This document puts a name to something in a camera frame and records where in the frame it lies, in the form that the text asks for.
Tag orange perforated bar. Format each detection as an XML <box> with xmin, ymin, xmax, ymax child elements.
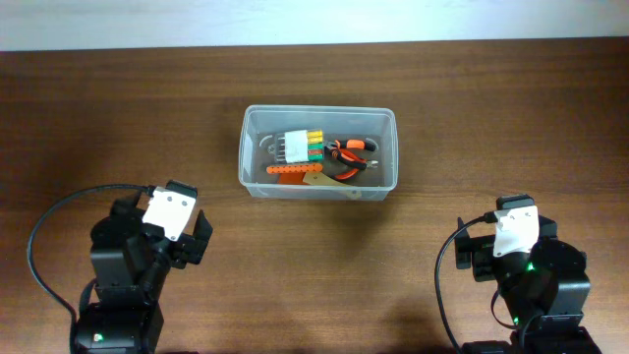
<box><xmin>265</xmin><ymin>162</ymin><xmax>323</xmax><ymax>174</ymax></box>

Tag clear plastic container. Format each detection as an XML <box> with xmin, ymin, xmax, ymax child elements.
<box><xmin>239</xmin><ymin>105</ymin><xmax>399</xmax><ymax>201</ymax></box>

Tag orange scraper wooden handle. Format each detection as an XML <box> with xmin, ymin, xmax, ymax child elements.
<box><xmin>277</xmin><ymin>172</ymin><xmax>362</xmax><ymax>200</ymax></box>

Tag clear pack of coloured bits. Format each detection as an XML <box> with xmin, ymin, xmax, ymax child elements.
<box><xmin>267</xmin><ymin>130</ymin><xmax>324</xmax><ymax>164</ymax></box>

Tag orange black needle-nose pliers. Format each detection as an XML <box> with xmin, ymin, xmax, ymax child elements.
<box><xmin>327</xmin><ymin>139</ymin><xmax>377</xmax><ymax>151</ymax></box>

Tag small red cutting pliers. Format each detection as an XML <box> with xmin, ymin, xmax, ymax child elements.
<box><xmin>326</xmin><ymin>148</ymin><xmax>378</xmax><ymax>182</ymax></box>

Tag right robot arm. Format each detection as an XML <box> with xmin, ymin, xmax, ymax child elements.
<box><xmin>454</xmin><ymin>194</ymin><xmax>600</xmax><ymax>354</ymax></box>

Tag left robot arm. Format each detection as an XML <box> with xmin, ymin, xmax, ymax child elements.
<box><xmin>73</xmin><ymin>180</ymin><xmax>213</xmax><ymax>354</ymax></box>

